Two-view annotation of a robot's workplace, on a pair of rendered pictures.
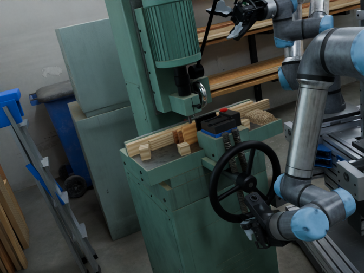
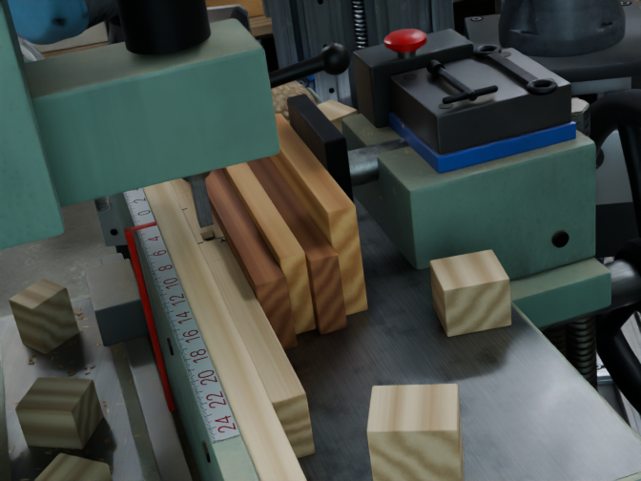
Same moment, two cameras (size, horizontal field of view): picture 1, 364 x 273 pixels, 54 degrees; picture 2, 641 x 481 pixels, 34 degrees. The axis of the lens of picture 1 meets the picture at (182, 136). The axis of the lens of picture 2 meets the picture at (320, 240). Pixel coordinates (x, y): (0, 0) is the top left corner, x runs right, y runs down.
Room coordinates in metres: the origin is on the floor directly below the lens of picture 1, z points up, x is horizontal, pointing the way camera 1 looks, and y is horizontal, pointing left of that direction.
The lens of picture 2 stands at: (1.20, 0.54, 1.26)
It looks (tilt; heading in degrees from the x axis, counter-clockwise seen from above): 29 degrees down; 280
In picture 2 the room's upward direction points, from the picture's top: 8 degrees counter-clockwise
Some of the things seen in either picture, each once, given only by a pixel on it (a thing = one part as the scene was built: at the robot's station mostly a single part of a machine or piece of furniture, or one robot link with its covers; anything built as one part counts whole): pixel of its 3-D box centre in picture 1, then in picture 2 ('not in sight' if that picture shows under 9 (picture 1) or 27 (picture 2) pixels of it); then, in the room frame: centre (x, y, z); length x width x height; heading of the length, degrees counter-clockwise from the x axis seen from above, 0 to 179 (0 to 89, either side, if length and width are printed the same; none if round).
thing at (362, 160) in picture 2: (211, 127); (362, 165); (1.28, -0.12, 0.95); 0.09 x 0.07 x 0.09; 113
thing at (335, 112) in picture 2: (244, 125); (331, 133); (1.32, -0.25, 0.92); 0.04 x 0.03 x 0.04; 132
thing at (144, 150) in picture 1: (145, 151); (417, 443); (1.24, 0.15, 0.92); 0.04 x 0.04 x 0.05; 89
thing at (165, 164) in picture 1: (213, 146); (361, 267); (1.29, -0.11, 0.87); 0.61 x 0.30 x 0.06; 113
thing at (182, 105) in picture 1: (185, 104); (151, 119); (1.40, -0.04, 1.03); 0.14 x 0.07 x 0.09; 23
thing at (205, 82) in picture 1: (198, 91); not in sight; (1.61, -0.12, 1.02); 0.09 x 0.07 x 0.12; 113
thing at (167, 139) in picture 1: (213, 122); (184, 200); (1.42, -0.14, 0.92); 0.58 x 0.02 x 0.04; 113
